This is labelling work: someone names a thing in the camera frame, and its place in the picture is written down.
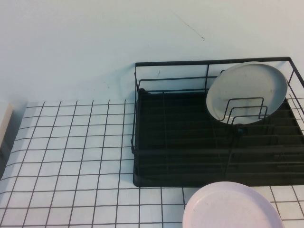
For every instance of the black drip tray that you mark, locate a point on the black drip tray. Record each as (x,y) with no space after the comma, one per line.
(185,142)

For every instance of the grey round plate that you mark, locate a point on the grey round plate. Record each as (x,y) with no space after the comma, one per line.
(244,83)

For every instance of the white black-grid table cloth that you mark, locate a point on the white black-grid table cloth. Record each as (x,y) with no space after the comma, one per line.
(71,166)

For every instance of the pink round plate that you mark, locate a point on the pink round plate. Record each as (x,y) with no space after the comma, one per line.
(225,209)

